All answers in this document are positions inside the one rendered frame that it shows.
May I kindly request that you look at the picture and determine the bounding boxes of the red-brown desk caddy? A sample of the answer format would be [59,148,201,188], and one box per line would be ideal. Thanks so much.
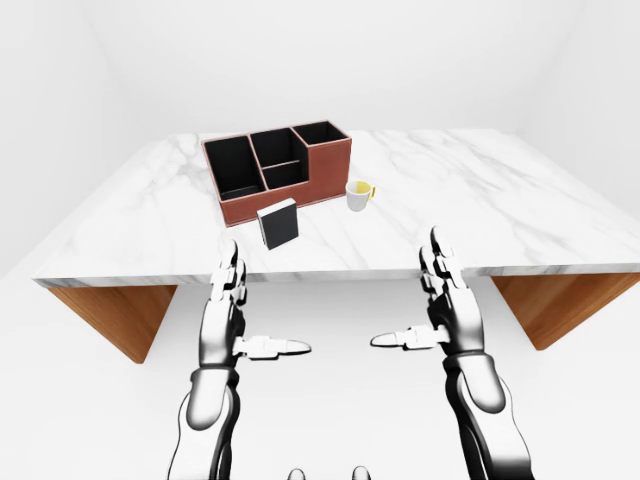
[201,119,354,229]

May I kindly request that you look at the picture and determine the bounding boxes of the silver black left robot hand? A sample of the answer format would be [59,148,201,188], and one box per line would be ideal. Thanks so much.
[198,239,313,371]

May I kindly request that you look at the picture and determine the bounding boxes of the white marble table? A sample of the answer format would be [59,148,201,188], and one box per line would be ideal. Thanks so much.
[30,128,640,365]

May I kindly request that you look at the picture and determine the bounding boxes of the wooden table leg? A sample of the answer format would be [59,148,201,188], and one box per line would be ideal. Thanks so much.
[43,284,179,365]
[489,272,640,352]

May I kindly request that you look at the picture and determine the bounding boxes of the black book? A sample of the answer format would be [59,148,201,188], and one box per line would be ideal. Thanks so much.
[256,197,302,252]

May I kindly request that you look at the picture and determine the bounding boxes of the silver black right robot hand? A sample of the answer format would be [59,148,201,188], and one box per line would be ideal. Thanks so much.
[369,225,487,357]

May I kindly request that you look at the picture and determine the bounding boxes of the white mug yellow inside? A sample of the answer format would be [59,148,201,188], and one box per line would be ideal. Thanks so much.
[345,179,378,213]

